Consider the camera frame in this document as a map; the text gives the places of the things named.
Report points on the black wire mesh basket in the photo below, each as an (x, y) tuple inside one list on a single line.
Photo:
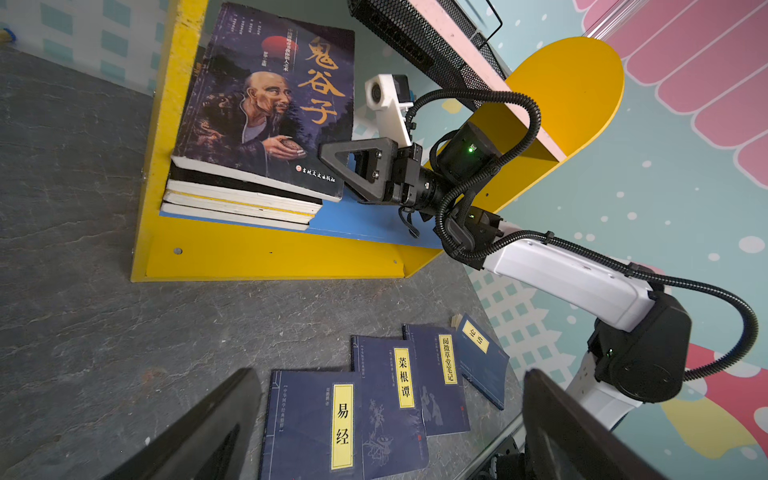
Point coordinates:
[(408, 32)]

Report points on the dark portrait cover book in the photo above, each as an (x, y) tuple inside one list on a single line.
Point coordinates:
[(270, 91)]

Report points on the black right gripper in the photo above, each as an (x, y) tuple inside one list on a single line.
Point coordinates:
[(377, 170)]

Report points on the navy book floral cover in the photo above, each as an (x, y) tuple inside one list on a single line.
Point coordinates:
[(393, 435)]

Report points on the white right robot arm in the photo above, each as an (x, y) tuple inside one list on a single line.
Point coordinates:
[(638, 350)]

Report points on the yellow bookshelf with coloured shelves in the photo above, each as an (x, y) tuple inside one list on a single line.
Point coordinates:
[(579, 82)]

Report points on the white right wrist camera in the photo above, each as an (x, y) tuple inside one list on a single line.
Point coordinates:
[(389, 96)]

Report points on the navy book at right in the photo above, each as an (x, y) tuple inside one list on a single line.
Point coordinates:
[(482, 361)]

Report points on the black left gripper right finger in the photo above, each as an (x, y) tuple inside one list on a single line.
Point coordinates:
[(564, 441)]

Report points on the black wolf cover book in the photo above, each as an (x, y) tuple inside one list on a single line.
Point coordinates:
[(178, 211)]

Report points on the black antler cover book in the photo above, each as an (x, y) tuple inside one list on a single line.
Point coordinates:
[(232, 190)]

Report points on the navy book under black book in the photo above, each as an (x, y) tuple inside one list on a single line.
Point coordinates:
[(440, 386)]

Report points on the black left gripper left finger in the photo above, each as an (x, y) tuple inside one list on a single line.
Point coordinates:
[(209, 442)]

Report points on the yellow cartoon cover book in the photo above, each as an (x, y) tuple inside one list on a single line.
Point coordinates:
[(239, 208)]

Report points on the navy book yellow label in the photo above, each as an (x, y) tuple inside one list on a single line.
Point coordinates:
[(313, 426)]

